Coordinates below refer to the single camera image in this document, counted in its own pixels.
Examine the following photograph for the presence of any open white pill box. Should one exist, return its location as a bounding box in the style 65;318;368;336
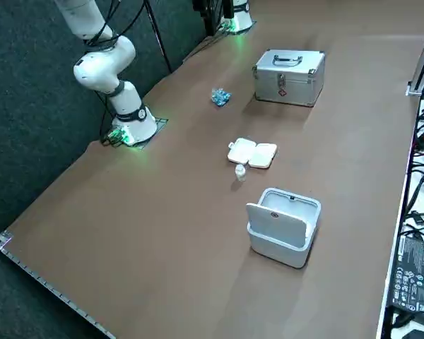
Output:
226;137;279;170

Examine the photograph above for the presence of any blue blister pill pack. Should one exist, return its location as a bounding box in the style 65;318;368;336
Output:
210;87;232;108

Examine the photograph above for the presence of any aluminium first aid case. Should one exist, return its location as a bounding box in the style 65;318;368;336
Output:
253;49;326;109

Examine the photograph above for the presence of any white bin with open lid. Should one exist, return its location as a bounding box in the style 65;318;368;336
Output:
245;187;322;270

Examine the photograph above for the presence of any aluminium table edge strip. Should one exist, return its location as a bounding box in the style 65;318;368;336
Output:
0;225;117;339

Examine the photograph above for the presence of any black labelled power adapter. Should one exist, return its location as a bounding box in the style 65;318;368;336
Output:
386;234;424;314

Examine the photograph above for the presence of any aluminium camera post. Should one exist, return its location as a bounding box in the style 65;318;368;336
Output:
406;19;424;97

